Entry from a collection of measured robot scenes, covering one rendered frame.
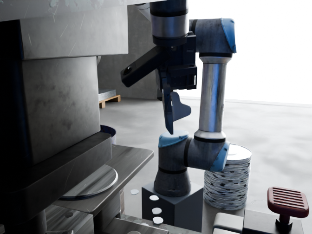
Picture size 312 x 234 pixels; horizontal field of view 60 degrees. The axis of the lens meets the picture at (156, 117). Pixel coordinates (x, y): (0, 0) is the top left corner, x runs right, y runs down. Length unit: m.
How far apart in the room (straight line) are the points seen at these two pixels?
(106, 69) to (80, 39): 5.37
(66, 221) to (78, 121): 0.14
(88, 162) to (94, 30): 0.14
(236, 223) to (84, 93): 0.45
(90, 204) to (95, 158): 0.11
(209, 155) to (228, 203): 0.89
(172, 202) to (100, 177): 0.58
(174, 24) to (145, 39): 4.71
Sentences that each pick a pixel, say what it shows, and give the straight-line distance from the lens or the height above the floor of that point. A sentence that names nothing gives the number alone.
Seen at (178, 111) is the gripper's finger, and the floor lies 0.86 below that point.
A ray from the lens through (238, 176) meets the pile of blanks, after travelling 1.76.
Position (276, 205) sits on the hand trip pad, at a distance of 0.48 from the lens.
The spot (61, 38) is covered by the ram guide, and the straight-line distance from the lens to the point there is 0.27.
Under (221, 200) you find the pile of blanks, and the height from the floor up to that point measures 0.06.
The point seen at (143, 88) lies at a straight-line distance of 5.32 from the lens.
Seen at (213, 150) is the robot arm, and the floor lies 0.65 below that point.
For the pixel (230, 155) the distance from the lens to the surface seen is 1.77.
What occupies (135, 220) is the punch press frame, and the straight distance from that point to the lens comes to 0.61.
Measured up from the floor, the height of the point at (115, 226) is 0.70.
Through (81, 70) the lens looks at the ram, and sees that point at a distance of 0.33.
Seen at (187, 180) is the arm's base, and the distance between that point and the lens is 1.08.
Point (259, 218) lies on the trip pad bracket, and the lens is 0.54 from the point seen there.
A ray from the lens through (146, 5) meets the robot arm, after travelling 0.72.
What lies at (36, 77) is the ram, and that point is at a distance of 0.28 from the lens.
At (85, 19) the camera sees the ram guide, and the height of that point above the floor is 1.03.
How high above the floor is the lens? 1.00
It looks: 15 degrees down
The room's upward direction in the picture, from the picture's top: straight up
